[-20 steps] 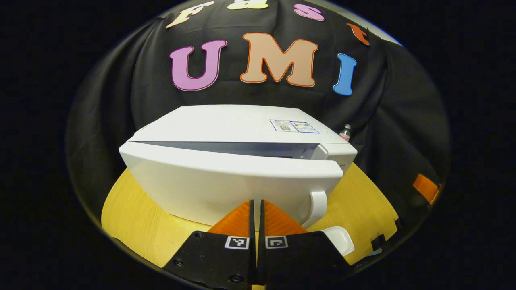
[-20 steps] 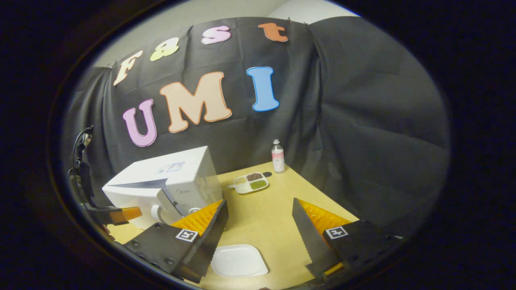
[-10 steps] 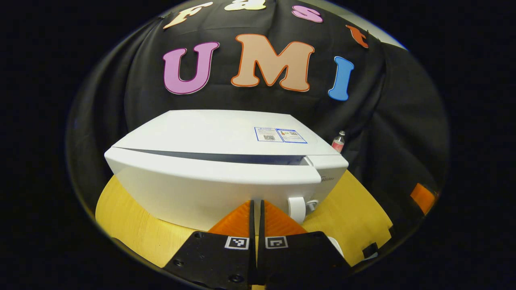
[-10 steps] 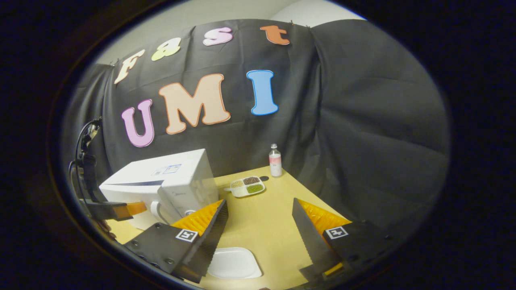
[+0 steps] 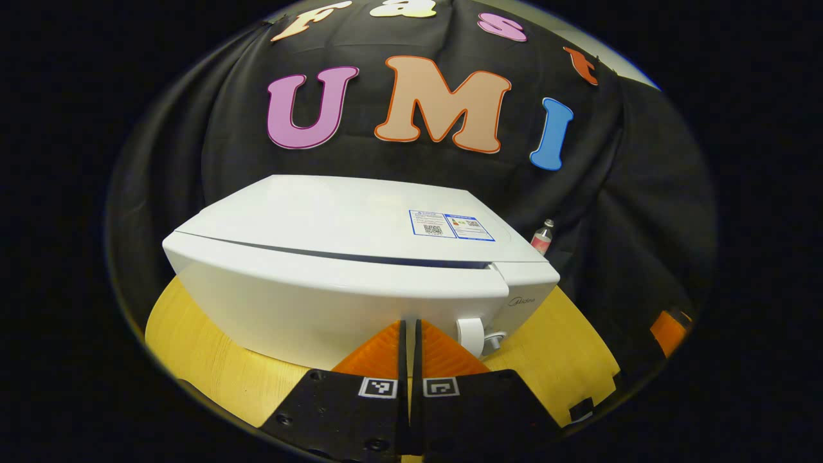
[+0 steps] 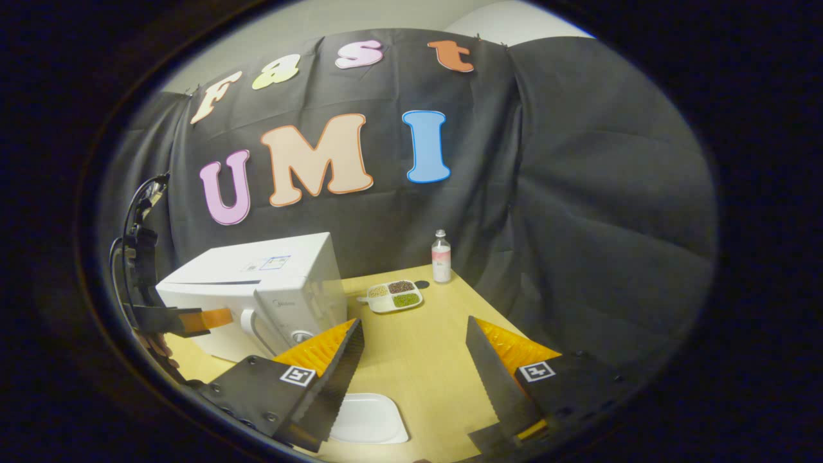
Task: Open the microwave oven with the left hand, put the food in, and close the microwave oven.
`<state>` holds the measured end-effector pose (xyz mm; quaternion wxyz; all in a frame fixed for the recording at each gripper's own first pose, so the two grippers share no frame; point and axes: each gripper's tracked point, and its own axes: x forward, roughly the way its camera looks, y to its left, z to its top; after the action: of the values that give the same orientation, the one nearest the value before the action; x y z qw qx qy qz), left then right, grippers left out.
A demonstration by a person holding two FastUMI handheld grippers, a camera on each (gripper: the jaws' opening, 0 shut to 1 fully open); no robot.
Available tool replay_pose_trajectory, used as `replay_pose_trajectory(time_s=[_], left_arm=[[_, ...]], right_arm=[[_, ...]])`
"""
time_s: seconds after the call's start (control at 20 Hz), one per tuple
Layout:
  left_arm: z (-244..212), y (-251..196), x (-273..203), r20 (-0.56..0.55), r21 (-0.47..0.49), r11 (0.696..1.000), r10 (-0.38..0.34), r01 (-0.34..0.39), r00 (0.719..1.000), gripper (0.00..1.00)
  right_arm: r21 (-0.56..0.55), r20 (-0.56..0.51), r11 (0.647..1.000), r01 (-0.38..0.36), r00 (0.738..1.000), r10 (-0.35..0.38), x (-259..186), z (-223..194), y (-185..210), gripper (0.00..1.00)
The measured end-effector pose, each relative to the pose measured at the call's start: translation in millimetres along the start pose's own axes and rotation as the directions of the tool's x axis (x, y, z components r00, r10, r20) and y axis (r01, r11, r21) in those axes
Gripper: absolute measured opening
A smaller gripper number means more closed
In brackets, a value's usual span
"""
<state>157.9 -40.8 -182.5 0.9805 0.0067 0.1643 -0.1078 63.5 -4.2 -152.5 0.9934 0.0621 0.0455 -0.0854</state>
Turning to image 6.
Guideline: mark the white microwave oven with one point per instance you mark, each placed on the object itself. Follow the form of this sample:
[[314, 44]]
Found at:
[[283, 270]]

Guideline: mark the small bottle with pink label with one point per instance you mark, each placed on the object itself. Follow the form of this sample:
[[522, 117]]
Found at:
[[442, 263]]

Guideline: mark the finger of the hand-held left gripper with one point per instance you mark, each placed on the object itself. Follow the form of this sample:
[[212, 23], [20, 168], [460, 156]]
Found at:
[[206, 318]]

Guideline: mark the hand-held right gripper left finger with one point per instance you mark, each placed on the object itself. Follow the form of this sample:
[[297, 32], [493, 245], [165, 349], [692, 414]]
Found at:
[[334, 386]]

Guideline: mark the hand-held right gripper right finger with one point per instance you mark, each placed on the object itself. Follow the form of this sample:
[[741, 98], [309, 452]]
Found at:
[[495, 386]]

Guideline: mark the white divided dish with beans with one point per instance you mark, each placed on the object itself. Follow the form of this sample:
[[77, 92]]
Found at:
[[386, 302]]

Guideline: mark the white square plate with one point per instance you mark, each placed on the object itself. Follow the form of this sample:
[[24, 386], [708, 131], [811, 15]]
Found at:
[[373, 418]]

